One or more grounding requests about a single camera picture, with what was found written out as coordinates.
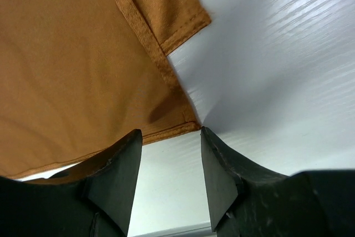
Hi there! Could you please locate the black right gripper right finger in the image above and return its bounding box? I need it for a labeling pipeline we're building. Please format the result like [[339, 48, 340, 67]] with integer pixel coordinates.
[[201, 127, 354, 236]]

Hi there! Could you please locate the orange brown cloth napkin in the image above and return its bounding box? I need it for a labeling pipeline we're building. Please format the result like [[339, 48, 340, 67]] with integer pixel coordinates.
[[1, 0, 211, 179]]

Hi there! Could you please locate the aluminium table frame rail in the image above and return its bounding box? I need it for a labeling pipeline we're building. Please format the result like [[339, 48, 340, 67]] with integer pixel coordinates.
[[129, 222, 217, 237]]

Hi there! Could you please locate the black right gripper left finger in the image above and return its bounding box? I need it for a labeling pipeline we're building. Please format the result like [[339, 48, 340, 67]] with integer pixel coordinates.
[[1, 129, 143, 236]]

